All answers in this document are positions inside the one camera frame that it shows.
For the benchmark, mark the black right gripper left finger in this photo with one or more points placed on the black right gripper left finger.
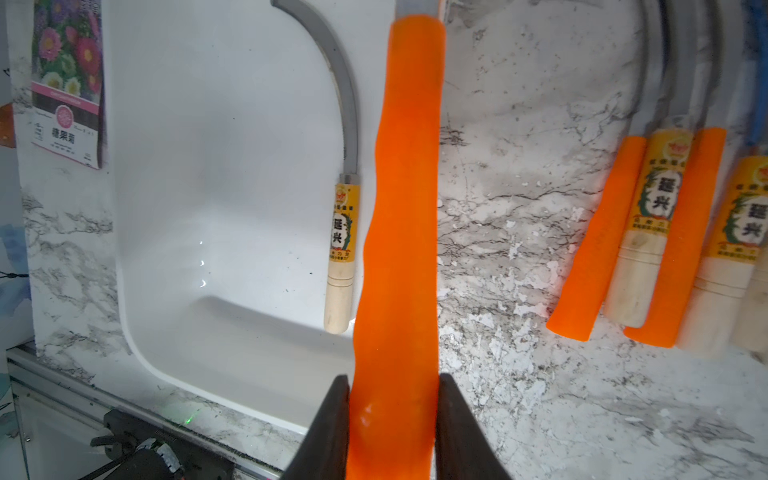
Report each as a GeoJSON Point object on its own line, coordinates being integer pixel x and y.
{"type": "Point", "coordinates": [323, 451]}

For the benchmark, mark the white plastic storage tray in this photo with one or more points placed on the white plastic storage tray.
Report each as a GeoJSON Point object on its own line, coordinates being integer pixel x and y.
{"type": "Point", "coordinates": [225, 145]}

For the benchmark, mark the flower seed packet on table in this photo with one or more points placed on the flower seed packet on table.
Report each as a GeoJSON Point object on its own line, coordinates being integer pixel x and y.
{"type": "Point", "coordinates": [67, 79]}

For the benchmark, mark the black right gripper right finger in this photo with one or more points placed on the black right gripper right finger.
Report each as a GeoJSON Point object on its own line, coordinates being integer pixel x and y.
{"type": "Point", "coordinates": [462, 451]}

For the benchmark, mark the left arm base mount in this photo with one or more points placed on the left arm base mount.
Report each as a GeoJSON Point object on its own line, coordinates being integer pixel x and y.
{"type": "Point", "coordinates": [140, 450]}

